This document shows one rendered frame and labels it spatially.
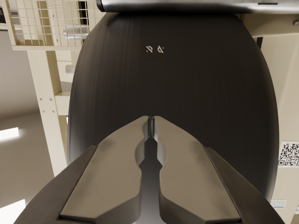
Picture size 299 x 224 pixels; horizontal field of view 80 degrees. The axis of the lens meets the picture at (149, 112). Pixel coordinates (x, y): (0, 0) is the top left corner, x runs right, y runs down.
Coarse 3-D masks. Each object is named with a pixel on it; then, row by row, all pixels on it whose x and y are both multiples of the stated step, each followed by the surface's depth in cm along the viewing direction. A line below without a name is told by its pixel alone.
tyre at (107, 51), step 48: (96, 48) 25; (192, 48) 24; (240, 48) 24; (96, 96) 23; (144, 96) 22; (192, 96) 22; (240, 96) 22; (96, 144) 22; (240, 144) 21; (144, 192) 22
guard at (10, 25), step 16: (32, 0) 70; (48, 0) 70; (64, 0) 69; (80, 0) 69; (64, 16) 71; (16, 48) 75; (32, 48) 75; (48, 48) 75; (64, 48) 75; (80, 48) 75
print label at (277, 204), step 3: (273, 201) 49; (276, 201) 49; (279, 201) 49; (282, 201) 49; (285, 201) 49; (273, 204) 50; (276, 204) 50; (279, 204) 50; (282, 204) 50; (273, 207) 50; (276, 207) 50; (279, 207) 50; (282, 207) 50
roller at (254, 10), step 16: (96, 0) 27; (112, 0) 27; (128, 0) 26; (144, 0) 26; (160, 0) 26; (176, 0) 26; (192, 0) 26; (208, 0) 26; (224, 0) 26; (240, 0) 26; (256, 0) 26; (272, 0) 26; (288, 0) 26
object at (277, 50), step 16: (272, 48) 42; (288, 48) 37; (272, 64) 42; (288, 64) 37; (272, 80) 42; (288, 80) 38; (288, 96) 39; (288, 112) 40; (288, 128) 42; (288, 176) 46; (288, 192) 48; (288, 208) 50
